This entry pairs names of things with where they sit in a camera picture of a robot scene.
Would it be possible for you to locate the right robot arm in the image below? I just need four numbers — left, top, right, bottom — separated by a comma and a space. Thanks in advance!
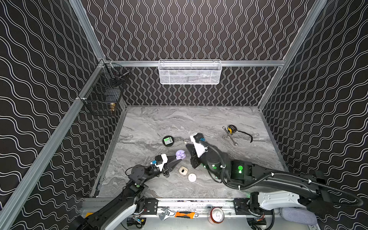
186, 141, 364, 214

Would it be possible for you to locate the adjustable wrench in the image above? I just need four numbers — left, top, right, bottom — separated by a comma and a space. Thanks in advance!
159, 208, 176, 220

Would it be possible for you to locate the yellow black tape measure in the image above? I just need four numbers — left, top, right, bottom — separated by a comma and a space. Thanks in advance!
227, 125, 253, 143

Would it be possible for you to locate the white wire mesh basket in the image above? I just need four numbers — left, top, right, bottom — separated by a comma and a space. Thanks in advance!
158, 59, 222, 85

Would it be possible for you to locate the orange handled tool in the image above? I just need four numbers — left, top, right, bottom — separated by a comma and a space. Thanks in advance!
174, 212, 199, 219

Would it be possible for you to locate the purple earbud charging case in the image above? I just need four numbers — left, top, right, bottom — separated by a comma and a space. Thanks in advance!
175, 149, 186, 160

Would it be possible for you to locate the yellow tape label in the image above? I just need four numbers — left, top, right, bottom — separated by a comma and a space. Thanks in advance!
84, 212, 94, 218

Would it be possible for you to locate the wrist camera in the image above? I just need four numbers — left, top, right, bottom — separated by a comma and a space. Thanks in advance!
150, 154, 168, 172
190, 133, 208, 158

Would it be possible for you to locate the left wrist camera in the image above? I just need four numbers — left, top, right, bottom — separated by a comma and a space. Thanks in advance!
150, 154, 168, 172

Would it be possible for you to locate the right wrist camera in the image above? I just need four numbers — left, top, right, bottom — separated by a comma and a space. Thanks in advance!
190, 133, 208, 158

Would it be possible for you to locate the white round earbud case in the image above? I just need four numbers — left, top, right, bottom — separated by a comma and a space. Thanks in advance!
188, 173, 197, 182

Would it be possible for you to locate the soda can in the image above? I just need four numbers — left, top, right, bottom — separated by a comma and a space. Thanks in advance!
208, 207, 225, 224

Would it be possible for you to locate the grey cloth roll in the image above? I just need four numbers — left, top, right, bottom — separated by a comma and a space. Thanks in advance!
280, 208, 317, 226

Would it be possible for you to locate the black round digital timer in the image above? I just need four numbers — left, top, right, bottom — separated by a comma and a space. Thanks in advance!
162, 135, 174, 147

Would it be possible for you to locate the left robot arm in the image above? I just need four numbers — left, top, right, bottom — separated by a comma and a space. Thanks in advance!
69, 154, 182, 230

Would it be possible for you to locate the silver combination wrench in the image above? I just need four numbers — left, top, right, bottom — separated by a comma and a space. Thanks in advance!
222, 126, 238, 146

